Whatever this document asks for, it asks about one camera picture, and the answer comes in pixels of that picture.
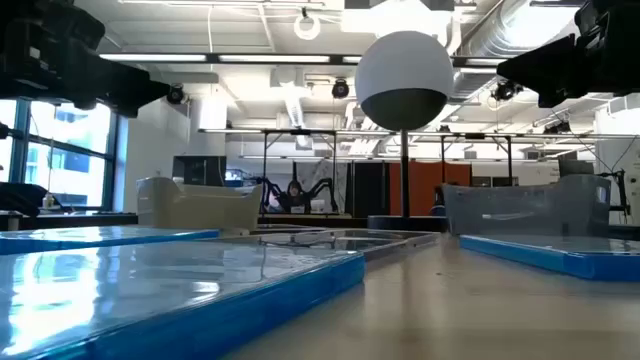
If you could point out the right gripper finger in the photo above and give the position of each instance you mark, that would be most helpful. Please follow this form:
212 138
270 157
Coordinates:
555 70

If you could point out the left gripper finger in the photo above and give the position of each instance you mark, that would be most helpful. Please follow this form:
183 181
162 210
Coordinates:
115 90

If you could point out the blue jewel case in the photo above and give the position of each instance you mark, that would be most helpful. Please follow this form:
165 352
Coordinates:
550 255
75 240
150 300

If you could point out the clear jewel case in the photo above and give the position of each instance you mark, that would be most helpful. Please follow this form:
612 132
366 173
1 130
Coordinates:
300 231
395 245

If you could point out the black background robot arm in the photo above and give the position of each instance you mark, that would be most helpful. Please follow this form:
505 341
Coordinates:
327 190
270 192

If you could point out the ceiling light bar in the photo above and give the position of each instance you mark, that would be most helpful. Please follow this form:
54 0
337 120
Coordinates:
150 58

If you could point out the black ceiling spotlight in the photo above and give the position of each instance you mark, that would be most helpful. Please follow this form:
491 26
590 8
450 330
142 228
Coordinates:
340 89
506 91
175 94

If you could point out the large window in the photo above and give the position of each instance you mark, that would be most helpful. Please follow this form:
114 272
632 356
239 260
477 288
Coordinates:
70 150

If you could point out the small bottle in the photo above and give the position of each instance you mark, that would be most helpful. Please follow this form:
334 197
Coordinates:
48 202

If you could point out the grey side desk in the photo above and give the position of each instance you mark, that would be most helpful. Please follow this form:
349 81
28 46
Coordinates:
75 220

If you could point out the clear plastic bin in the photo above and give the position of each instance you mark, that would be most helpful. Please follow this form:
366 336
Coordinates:
525 210

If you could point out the black fabric object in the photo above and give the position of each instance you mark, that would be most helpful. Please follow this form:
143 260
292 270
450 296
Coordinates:
20 200

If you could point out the white globe lamp black stand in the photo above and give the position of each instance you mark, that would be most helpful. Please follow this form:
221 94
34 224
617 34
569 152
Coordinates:
404 65

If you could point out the orange partition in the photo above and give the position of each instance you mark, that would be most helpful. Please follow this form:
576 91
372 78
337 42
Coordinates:
425 185

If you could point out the person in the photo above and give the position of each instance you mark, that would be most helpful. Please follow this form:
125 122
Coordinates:
295 195

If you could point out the black partition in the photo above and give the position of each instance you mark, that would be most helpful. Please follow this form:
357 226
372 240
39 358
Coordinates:
367 190

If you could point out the silver ventilation duct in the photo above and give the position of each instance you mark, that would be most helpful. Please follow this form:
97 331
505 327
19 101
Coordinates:
500 30

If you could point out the black background rig frame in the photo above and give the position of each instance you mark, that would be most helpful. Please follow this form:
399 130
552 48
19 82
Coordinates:
300 132

